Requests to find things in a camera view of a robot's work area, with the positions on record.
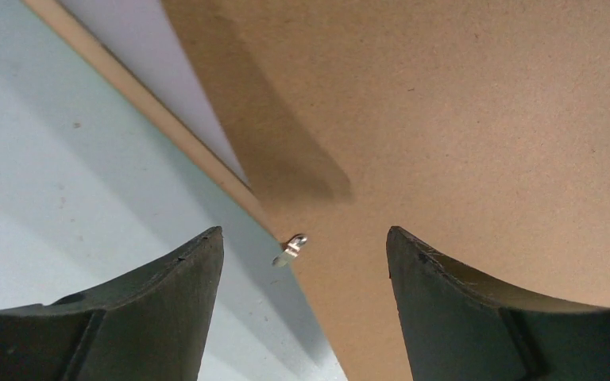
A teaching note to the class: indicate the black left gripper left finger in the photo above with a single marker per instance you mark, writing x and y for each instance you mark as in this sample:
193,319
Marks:
151,323

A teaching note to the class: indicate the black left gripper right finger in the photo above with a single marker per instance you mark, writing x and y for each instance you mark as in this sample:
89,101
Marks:
459,323

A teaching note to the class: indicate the brown cardboard backing board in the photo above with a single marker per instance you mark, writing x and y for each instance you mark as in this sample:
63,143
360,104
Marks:
481,127

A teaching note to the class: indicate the beach landscape photo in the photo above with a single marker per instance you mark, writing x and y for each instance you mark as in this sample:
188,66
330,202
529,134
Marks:
140,34

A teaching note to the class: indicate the wooden picture frame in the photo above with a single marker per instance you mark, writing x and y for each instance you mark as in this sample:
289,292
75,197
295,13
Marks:
78,37

